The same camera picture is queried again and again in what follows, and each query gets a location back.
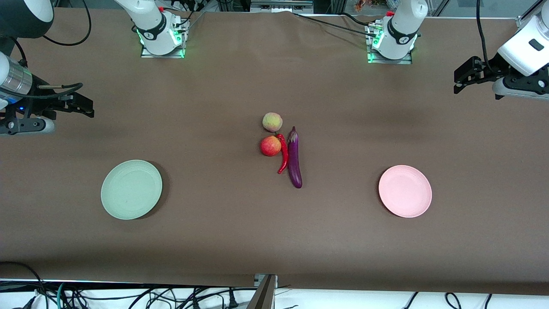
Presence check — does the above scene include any yellow-pink peach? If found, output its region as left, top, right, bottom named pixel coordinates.
left=262, top=112, right=284, bottom=133

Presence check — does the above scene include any red apple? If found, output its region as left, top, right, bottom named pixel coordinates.
left=259, top=135, right=282, bottom=157

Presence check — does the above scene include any purple eggplant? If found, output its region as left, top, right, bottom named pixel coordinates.
left=287, top=126, right=303, bottom=189

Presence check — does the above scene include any red chili pepper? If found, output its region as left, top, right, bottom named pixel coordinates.
left=275, top=133, right=289, bottom=175

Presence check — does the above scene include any green round plate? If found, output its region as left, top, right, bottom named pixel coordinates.
left=100, top=160, right=163, bottom=221

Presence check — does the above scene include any colourful toy pile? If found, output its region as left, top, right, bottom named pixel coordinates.
left=354, top=0, right=386, bottom=12

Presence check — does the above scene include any pink round plate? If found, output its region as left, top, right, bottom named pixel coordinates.
left=378, top=165, right=433, bottom=218

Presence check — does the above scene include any brown table cloth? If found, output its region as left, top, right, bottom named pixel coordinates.
left=0, top=8, right=549, bottom=297

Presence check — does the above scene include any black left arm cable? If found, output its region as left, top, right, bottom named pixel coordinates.
left=476, top=0, right=492, bottom=71

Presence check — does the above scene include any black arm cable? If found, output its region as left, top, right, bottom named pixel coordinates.
left=476, top=0, right=492, bottom=71
left=9, top=0, right=92, bottom=101

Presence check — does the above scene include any silver aluminium corner rail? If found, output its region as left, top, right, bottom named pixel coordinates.
left=516, top=0, right=549, bottom=30

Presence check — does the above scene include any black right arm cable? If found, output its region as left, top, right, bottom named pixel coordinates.
left=9, top=0, right=92, bottom=101

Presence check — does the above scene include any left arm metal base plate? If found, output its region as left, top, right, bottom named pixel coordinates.
left=367, top=21, right=414, bottom=65

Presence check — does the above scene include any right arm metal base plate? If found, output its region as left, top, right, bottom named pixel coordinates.
left=141, top=16, right=189, bottom=59

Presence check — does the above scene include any short black table cable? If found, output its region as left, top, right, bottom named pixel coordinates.
left=339, top=12, right=382, bottom=28

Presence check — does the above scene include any long black table cable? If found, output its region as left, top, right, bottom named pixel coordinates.
left=292, top=12, right=378, bottom=37

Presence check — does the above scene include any thick black looped cable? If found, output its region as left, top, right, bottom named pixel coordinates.
left=0, top=261, right=48, bottom=309

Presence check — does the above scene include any black cable with plug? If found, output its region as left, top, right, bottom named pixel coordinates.
left=189, top=287, right=239, bottom=309

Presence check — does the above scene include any grey metal post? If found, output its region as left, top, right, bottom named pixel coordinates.
left=247, top=275, right=277, bottom=309

